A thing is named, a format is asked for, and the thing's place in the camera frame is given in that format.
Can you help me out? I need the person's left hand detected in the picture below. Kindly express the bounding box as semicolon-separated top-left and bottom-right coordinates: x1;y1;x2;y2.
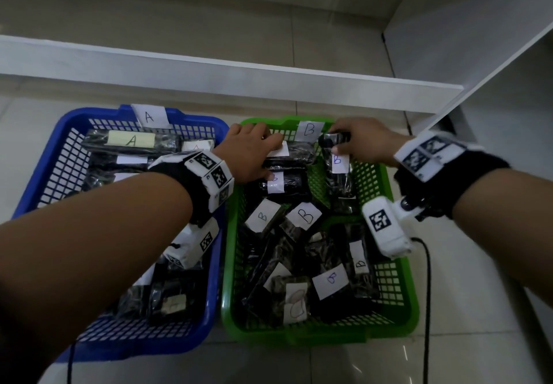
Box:
213;122;285;185

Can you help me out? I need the person's right hand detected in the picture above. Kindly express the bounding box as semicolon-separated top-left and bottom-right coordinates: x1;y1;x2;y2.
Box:
326;117;414;169

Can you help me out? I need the black item packet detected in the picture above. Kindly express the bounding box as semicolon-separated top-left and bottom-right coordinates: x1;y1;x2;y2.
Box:
263;139;319;169
319;130;359;216

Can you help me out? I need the blue plastic mesh basket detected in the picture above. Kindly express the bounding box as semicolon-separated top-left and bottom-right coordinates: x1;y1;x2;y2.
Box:
12;104;230;363

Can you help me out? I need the green plastic mesh basket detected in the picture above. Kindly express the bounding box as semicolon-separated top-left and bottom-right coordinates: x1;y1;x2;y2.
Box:
221;116;420;345

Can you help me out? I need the person's left forearm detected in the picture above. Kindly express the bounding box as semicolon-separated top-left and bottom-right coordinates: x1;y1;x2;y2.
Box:
0;173;194;384

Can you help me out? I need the white shelf unit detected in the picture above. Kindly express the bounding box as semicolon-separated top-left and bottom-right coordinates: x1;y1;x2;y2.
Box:
0;0;553;136

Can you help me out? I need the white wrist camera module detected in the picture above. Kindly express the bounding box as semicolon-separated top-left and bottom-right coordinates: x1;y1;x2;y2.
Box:
162;217;220;270
362;196;426;259

